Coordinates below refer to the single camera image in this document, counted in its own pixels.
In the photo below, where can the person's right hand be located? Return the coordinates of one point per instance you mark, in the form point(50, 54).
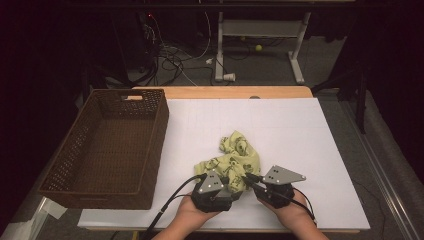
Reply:
point(295, 213)

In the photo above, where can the brown woven basket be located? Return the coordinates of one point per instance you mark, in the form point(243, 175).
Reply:
point(110, 150)

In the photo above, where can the white metal desk frame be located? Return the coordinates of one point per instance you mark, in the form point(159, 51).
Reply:
point(260, 28)

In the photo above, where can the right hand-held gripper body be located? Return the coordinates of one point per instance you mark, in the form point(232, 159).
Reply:
point(278, 195)

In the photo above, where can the white plug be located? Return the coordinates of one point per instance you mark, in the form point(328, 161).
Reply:
point(209, 61)

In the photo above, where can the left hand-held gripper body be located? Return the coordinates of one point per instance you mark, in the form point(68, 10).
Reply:
point(211, 200)

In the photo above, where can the black floor stand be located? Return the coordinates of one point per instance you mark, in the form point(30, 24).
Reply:
point(360, 100)

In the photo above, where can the white paper cup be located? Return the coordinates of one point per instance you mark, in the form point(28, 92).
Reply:
point(230, 77)

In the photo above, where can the white table mat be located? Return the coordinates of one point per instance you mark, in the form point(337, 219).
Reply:
point(293, 133)

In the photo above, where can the person's left hand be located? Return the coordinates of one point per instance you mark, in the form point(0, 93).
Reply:
point(191, 218)

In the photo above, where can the green printed baby romper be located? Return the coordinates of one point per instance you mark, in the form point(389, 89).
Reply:
point(233, 160)

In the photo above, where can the yellow tennis ball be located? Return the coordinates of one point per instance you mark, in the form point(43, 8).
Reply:
point(258, 47)

